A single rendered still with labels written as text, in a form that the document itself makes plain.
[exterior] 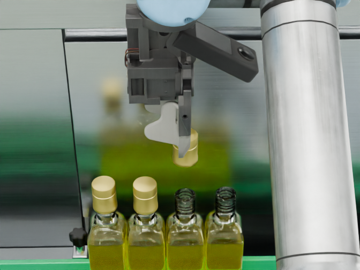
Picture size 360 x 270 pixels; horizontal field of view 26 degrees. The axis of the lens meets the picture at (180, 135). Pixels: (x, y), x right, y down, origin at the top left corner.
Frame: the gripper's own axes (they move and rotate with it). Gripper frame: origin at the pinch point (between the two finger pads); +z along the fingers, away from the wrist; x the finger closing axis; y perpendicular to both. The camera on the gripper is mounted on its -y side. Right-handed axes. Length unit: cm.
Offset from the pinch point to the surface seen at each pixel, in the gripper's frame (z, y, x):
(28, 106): 5.2, 23.6, -15.4
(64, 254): 36.0, 20.9, -13.6
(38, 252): 35.9, 25.4, -14.2
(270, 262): 28.3, -13.8, -3.4
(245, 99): 2.3, -9.3, -12.1
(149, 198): 9.3, 5.2, 1.4
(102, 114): 4.6, 12.1, -12.3
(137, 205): 10.8, 6.9, 1.2
